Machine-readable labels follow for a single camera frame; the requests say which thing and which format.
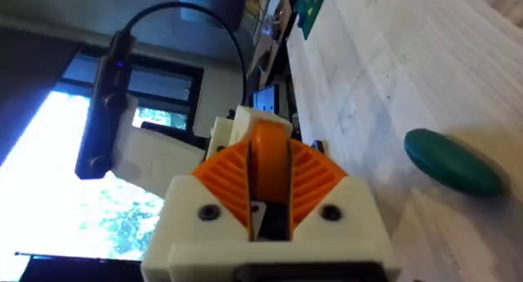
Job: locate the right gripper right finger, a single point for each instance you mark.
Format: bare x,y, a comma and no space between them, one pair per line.
347,210

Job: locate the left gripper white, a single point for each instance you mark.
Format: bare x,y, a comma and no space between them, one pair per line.
155,155

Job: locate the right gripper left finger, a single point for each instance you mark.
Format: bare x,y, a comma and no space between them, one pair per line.
192,208

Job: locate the computer monitor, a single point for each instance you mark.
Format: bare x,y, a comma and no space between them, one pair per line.
265,99

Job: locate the green disc with holes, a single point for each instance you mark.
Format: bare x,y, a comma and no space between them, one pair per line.
451,163

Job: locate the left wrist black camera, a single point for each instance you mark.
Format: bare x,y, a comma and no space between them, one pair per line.
104,110

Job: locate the window with dark frame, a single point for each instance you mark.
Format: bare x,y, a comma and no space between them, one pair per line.
49,192

